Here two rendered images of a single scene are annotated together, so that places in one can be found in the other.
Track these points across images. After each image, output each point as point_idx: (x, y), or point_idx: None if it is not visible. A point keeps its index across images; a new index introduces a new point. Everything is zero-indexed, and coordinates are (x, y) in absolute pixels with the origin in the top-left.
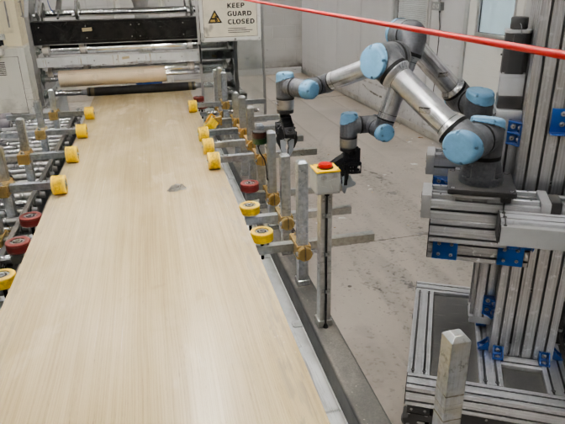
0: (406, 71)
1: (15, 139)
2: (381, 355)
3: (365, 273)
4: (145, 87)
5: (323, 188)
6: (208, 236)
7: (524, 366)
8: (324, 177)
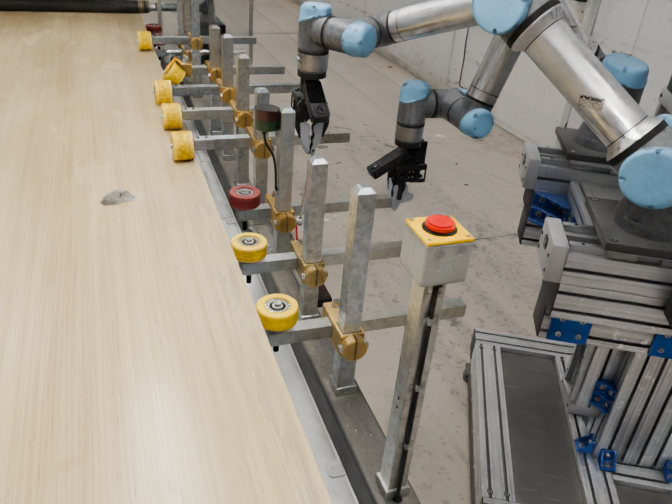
0: (561, 24)
1: None
2: (424, 440)
3: (391, 301)
4: (71, 4)
5: (435, 273)
6: (178, 316)
7: (645, 482)
8: (440, 254)
